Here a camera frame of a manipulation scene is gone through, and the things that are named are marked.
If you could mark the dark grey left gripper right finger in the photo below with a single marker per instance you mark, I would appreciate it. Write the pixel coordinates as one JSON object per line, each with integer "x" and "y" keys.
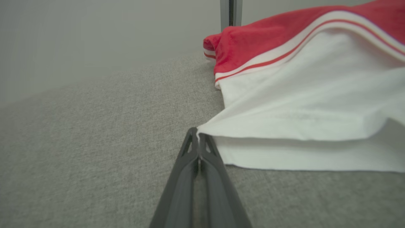
{"x": 221, "y": 196}

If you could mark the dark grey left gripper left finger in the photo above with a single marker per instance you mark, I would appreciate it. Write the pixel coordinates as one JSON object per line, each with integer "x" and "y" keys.
{"x": 177, "y": 196}

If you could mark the red and white shirt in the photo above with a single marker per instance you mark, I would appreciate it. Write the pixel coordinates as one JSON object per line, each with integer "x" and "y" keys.
{"x": 300, "y": 95}

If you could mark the grey metal partition post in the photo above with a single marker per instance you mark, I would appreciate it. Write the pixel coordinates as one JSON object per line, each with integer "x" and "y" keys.
{"x": 226, "y": 14}

